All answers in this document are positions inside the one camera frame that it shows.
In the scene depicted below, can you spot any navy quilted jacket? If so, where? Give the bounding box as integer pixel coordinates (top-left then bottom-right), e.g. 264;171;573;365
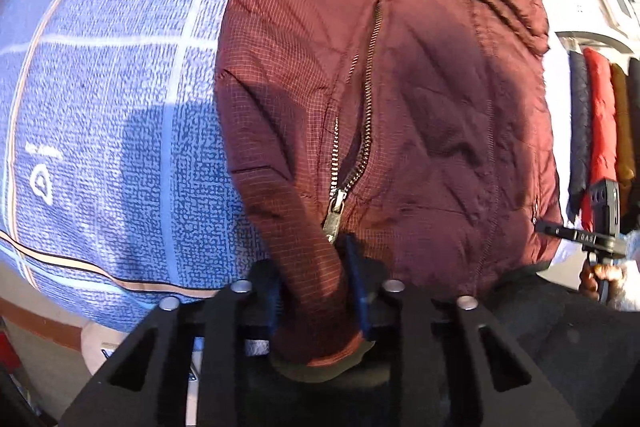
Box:
566;49;594;214

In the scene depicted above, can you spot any person's right hand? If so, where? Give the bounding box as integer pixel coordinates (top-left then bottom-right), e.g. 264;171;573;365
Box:
579;257;628;304

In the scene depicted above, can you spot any wooden bed frame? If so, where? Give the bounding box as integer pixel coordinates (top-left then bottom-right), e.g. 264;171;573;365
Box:
0;297;85;354

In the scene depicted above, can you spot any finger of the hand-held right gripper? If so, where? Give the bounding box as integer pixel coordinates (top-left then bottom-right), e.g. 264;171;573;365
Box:
587;178;622;235
534;218;627;259

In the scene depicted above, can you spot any blue plaid bed sheet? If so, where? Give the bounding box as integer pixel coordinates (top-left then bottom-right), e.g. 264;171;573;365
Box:
0;0;282;333

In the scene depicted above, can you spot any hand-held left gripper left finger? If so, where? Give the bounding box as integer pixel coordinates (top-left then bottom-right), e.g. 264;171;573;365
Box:
60;259;282;427

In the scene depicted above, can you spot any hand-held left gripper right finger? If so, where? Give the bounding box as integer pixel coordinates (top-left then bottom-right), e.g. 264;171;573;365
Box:
344;233;581;427

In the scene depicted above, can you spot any maroon checked puffer jacket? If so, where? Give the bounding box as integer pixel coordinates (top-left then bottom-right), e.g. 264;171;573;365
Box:
214;0;565;383

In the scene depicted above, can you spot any red puffer jacket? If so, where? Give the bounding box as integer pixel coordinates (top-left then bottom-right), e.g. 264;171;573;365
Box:
580;47;619;233

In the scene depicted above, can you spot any brown jacket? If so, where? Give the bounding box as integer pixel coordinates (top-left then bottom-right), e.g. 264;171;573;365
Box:
610;63;637;184

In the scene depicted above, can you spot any black jacket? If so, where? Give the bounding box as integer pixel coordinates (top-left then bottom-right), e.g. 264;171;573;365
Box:
627;57;640;180

